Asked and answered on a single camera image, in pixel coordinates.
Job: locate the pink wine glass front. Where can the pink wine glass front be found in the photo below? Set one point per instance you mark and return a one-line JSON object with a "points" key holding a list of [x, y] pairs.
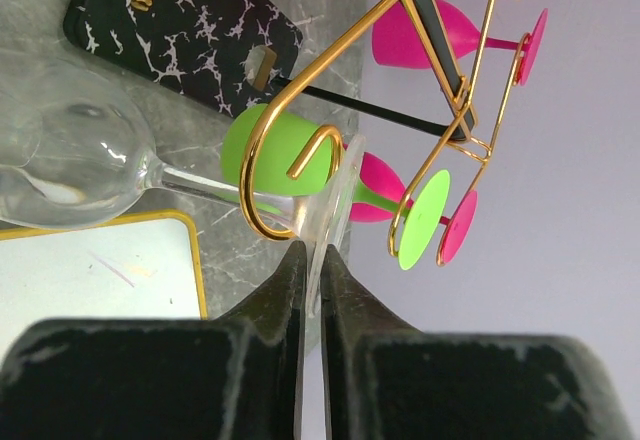
{"points": [[378, 196]]}

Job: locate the whiteboard with yellow frame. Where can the whiteboard with yellow frame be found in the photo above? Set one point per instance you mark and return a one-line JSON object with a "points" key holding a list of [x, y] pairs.
{"points": [[139, 266]]}

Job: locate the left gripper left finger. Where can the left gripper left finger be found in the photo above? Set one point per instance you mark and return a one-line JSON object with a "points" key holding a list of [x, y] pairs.
{"points": [[238, 376]]}

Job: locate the gold wire glass rack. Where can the gold wire glass rack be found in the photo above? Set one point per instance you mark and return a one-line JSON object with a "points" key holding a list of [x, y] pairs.
{"points": [[232, 54]]}

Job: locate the clear wine glass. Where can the clear wine glass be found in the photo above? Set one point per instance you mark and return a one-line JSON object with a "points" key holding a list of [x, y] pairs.
{"points": [[75, 149]]}

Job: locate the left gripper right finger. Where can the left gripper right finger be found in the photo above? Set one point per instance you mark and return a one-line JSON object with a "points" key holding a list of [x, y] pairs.
{"points": [[386, 379]]}

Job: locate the green wine glass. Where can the green wine glass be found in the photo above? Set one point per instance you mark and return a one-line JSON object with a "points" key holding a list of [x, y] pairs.
{"points": [[280, 149]]}

